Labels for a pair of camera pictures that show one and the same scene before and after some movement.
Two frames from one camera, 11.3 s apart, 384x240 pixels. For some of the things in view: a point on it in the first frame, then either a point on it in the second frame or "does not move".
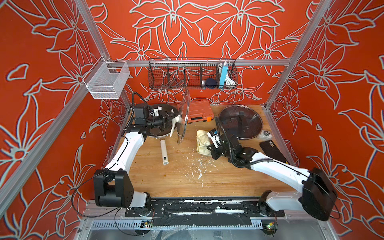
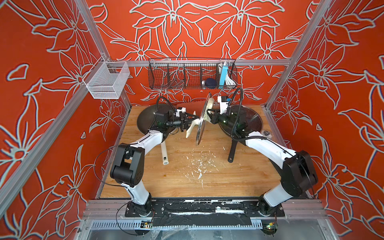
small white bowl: [265, 135] does not move
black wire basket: [192, 73] does not move
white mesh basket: [106, 80] does not move
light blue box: [223, 74] does not move
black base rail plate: [203, 211] does not move
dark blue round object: [210, 83] does not move
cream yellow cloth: [203, 141] → [210, 104]
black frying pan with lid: [241, 121] does not move
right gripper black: [213, 151] → [216, 117]
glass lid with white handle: [181, 121] → [200, 122]
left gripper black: [165, 118] → [184, 121]
